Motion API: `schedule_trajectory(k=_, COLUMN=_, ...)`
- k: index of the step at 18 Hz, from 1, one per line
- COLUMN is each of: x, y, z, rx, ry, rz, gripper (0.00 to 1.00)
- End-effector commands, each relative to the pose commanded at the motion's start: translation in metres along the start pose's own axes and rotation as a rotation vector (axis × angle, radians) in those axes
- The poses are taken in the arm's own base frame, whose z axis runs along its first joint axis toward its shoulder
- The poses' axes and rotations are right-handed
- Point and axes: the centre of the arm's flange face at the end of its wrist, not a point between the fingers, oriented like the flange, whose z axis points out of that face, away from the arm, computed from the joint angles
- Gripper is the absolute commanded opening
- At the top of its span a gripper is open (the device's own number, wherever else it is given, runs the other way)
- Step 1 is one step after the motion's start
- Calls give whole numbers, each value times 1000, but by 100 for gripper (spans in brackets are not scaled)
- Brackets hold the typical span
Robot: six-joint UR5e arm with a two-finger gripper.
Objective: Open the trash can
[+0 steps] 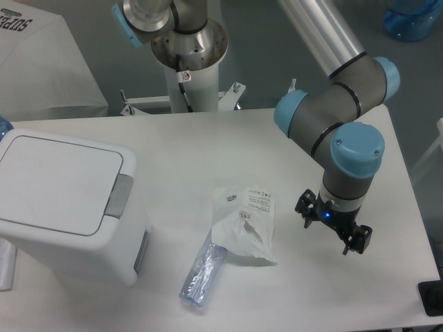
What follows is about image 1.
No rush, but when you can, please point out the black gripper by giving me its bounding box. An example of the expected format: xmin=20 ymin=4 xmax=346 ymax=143
xmin=295 ymin=189 xmax=372 ymax=255

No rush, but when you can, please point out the black device at edge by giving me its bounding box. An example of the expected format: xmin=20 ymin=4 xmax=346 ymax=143
xmin=417 ymin=280 xmax=442 ymax=317

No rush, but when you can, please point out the blue plastic water bottle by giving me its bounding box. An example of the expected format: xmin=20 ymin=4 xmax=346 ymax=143
xmin=383 ymin=1 xmax=442 ymax=42

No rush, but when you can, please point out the crumpled white paper bag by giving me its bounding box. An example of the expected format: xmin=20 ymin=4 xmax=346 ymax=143
xmin=211 ymin=186 xmax=277 ymax=264

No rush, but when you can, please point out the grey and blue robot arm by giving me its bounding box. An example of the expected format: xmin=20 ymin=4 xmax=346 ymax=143
xmin=111 ymin=1 xmax=400 ymax=253

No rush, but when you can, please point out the white object under can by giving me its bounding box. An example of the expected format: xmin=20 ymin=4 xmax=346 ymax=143
xmin=1 ymin=239 xmax=17 ymax=292

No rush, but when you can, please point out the clear plastic wrapper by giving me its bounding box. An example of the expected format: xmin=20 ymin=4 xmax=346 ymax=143
xmin=179 ymin=230 xmax=228 ymax=307

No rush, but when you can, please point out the white trash can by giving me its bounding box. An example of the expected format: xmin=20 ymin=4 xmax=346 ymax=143
xmin=1 ymin=129 xmax=151 ymax=286

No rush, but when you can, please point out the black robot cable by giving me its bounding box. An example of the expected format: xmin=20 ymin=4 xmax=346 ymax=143
xmin=174 ymin=54 xmax=195 ymax=113

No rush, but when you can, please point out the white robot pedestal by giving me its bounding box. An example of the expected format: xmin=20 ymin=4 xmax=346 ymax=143
xmin=120 ymin=64 xmax=246 ymax=116

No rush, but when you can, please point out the white trash can lid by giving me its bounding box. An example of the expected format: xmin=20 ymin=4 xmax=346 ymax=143
xmin=1 ymin=131 xmax=136 ymax=237

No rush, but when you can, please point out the white frame at right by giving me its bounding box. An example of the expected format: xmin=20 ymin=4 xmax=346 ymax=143
xmin=410 ymin=118 xmax=442 ymax=187

